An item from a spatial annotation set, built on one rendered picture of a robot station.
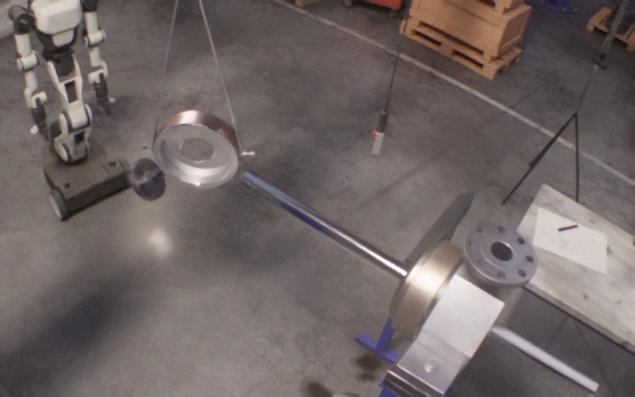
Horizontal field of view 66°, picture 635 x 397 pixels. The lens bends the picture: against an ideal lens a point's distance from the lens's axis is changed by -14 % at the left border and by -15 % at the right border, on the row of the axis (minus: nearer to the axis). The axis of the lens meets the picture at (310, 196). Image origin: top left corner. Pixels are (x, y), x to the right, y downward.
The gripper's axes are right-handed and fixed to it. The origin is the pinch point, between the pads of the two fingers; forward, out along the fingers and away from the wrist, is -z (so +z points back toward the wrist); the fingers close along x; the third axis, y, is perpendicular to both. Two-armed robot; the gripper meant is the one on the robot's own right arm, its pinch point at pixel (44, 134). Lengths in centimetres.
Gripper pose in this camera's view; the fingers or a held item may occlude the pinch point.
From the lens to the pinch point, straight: 351.9
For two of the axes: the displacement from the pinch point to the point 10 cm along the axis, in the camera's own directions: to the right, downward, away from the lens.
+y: 7.1, -4.1, 5.7
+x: 7.0, 4.0, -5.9
